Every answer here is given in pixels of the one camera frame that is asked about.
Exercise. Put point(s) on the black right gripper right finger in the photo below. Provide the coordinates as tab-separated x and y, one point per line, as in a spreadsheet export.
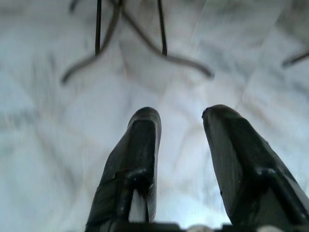
241	157

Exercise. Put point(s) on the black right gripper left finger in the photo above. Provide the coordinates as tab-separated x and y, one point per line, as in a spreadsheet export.
135	149

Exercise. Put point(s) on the dark curved metal table base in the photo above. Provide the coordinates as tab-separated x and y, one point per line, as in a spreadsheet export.
183	61

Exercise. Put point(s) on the dark curved metal foot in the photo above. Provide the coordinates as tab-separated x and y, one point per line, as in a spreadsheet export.
297	59

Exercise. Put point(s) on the thin dark metal leg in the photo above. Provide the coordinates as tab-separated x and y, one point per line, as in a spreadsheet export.
97	29
163	29

